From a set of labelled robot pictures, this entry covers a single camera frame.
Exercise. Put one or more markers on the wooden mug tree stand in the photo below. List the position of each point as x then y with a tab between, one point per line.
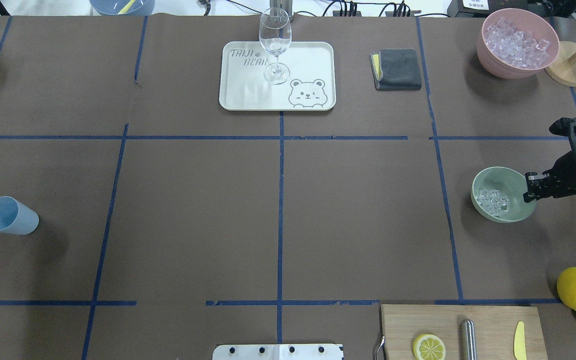
575	59

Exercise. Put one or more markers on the pink bowl of ice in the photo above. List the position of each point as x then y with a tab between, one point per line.
515	43

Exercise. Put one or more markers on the white bear tray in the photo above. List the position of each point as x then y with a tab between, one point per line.
305	80

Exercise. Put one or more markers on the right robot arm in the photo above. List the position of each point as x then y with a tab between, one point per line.
557	182

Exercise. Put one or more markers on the light blue plastic cup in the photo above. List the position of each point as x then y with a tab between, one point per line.
16	218

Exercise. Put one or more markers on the clear wine glass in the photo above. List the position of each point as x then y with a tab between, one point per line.
275	36

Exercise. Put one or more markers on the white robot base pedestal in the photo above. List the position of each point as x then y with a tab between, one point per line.
299	351

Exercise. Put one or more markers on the half lemon slice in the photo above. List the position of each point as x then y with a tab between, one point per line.
428	346

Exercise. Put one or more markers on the green ceramic bowl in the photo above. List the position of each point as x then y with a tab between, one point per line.
511	184

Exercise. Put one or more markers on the steel knife handle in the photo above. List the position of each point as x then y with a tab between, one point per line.
468	340

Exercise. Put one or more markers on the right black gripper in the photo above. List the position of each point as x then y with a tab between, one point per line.
569	170

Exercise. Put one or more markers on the ice cubes in bowl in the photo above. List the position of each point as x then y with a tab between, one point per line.
492	202

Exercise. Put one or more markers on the yellow plastic knife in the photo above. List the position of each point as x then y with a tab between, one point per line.
519	342

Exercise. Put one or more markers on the grey folded cloth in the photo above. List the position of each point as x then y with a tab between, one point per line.
396	69

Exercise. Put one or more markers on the wooden cutting board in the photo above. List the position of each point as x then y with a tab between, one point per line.
494	329

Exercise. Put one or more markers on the blue bowl with fork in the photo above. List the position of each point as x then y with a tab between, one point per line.
123	7

